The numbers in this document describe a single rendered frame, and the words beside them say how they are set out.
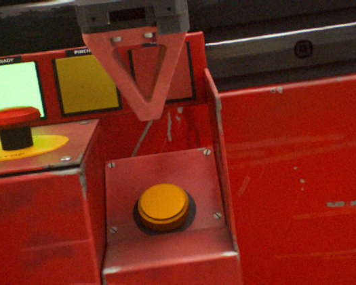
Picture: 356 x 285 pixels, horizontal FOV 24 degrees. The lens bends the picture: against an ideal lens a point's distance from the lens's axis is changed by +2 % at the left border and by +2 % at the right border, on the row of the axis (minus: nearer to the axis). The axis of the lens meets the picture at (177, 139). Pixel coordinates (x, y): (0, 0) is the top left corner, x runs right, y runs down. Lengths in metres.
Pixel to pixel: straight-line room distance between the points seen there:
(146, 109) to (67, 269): 0.12
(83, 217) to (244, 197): 0.33
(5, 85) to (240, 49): 0.25
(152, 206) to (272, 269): 0.29
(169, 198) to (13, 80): 0.17
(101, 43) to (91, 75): 0.15
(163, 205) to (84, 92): 0.13
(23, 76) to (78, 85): 0.04
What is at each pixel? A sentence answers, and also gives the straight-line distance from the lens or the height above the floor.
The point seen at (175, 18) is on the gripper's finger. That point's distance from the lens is 0.50.
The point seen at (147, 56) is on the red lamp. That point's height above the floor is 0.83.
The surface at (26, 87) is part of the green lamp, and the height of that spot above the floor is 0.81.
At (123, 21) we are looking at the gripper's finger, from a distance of 0.52.
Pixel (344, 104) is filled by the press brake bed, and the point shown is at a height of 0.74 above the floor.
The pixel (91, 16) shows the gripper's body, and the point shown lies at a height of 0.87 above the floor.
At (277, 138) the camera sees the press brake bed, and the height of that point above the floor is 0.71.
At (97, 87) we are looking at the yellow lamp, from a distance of 0.68.
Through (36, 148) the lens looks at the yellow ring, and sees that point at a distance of 0.59.
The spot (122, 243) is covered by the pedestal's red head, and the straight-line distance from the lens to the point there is 0.60.
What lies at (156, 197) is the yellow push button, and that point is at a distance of 0.61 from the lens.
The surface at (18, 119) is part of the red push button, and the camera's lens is 0.59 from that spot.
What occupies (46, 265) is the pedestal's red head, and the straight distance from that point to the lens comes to 0.56.
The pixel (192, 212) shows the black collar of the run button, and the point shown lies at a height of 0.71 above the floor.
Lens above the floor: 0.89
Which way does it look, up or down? 12 degrees down
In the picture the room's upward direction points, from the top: 8 degrees counter-clockwise
